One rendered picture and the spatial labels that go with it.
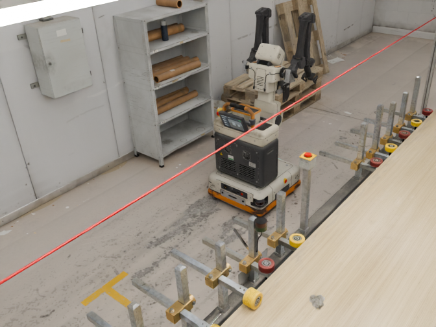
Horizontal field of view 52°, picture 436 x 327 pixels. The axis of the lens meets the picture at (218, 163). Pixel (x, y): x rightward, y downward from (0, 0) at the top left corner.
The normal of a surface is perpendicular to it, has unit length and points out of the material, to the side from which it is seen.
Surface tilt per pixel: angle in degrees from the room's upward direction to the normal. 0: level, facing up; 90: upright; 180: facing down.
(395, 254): 0
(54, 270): 0
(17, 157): 90
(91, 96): 90
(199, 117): 90
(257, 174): 90
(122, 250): 0
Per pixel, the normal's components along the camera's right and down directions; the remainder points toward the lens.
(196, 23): -0.64, 0.41
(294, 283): -0.05, -0.87
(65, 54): 0.76, 0.29
